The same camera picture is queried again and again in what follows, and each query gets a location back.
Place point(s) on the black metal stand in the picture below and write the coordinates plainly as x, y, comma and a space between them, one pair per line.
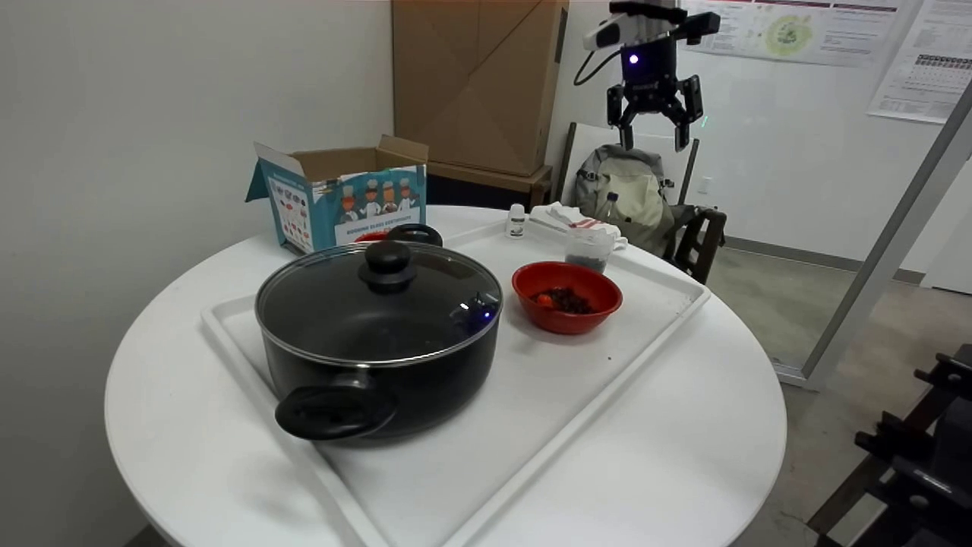
915, 481

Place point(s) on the white rectangular tray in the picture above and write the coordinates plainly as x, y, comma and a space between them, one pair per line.
442, 488

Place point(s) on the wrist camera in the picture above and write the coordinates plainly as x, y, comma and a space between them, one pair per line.
643, 26

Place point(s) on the black cooking pot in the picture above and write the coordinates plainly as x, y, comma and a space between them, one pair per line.
366, 403

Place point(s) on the white wall poster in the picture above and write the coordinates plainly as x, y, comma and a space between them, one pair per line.
931, 67

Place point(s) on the wall poster with green circle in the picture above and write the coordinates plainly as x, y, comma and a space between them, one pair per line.
799, 32

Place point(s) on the glass pot lid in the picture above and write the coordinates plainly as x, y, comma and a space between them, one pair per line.
385, 306

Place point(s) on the grey beige backpack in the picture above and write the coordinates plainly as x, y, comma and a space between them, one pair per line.
628, 190

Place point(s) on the blue printed cardboard box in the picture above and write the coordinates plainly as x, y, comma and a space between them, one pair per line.
341, 196

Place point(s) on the small white pill bottle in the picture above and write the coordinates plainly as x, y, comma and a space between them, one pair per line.
518, 219

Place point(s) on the large brown cardboard box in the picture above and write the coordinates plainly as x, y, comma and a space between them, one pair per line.
474, 81

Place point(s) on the grey metal post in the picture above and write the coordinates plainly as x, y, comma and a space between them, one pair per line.
905, 229

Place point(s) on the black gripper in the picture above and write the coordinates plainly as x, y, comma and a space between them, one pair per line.
651, 86

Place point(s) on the white red striped towel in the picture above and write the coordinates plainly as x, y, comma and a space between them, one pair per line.
580, 225

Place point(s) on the red bowl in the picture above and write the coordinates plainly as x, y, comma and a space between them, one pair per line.
567, 299

